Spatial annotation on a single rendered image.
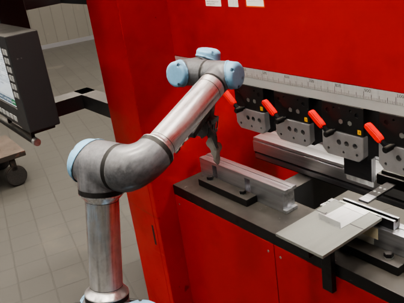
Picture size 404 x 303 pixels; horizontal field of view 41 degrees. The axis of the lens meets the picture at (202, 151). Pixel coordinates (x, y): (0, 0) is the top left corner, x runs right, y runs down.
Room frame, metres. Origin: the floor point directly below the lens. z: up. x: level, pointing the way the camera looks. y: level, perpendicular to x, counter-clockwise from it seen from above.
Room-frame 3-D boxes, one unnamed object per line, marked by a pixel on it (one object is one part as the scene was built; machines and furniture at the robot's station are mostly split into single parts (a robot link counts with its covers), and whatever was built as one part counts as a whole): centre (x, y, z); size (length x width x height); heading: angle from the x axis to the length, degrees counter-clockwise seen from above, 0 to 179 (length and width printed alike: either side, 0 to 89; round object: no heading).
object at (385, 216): (1.44, -0.48, 0.99); 0.20 x 0.03 x 0.03; 34
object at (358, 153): (1.48, -0.45, 1.26); 0.15 x 0.09 x 0.17; 34
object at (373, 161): (1.46, -0.46, 1.13); 0.10 x 0.02 x 0.10; 34
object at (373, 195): (1.56, -0.58, 1.01); 0.26 x 0.12 x 0.05; 124
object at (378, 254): (1.40, -0.44, 0.89); 0.30 x 0.05 x 0.03; 34
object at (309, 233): (1.38, -0.34, 1.00); 0.26 x 0.18 x 0.01; 124
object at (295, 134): (1.65, -0.33, 1.26); 0.15 x 0.09 x 0.17; 34
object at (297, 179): (2.05, -0.52, 0.81); 0.64 x 0.08 x 0.14; 124
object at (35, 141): (2.18, 0.75, 1.20); 0.45 x 0.03 x 0.08; 33
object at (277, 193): (1.92, -0.15, 0.92); 0.50 x 0.06 x 0.10; 34
